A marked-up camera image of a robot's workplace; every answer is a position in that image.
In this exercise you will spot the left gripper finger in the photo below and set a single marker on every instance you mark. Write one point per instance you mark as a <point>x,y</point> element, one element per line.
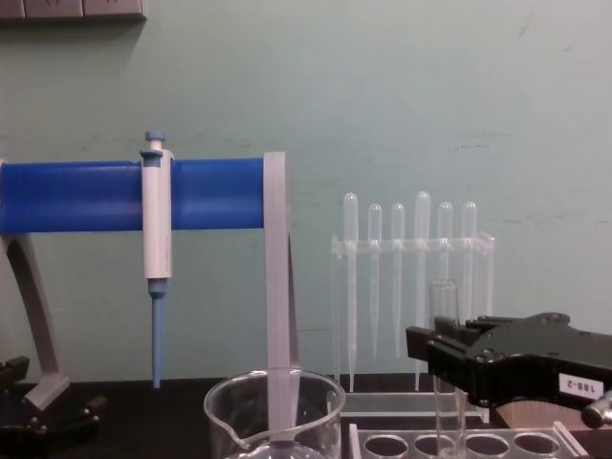
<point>14,375</point>
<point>62,416</point>

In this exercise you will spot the wall socket panel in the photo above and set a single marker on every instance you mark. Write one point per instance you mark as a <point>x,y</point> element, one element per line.
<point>72,8</point>

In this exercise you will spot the clear glass test tube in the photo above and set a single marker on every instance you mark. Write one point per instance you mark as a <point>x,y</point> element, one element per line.
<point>448,421</point>

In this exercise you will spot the clear test tube rack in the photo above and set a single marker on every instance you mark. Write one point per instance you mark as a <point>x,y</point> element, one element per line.
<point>483,425</point>

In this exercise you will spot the large clear transfer pipette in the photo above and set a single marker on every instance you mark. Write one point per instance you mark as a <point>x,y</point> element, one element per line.
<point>350,215</point>
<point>421,215</point>

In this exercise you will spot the clear acrylic pipette rack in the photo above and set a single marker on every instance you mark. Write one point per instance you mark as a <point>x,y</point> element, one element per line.
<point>483,268</point>

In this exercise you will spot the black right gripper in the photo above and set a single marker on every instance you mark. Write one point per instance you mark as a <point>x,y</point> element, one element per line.
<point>531,354</point>

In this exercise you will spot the blue and grey pipette stand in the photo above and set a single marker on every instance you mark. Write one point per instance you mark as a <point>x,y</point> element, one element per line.
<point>72,201</point>

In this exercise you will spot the clear glass beaker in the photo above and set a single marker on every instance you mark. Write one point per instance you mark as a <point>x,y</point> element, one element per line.
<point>315,406</point>

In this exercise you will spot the small clear transfer pipette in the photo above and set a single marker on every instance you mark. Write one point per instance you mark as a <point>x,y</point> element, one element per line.
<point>445,220</point>
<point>469,220</point>

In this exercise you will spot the white and blue micropipette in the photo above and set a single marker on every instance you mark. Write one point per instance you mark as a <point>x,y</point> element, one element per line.
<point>157,229</point>

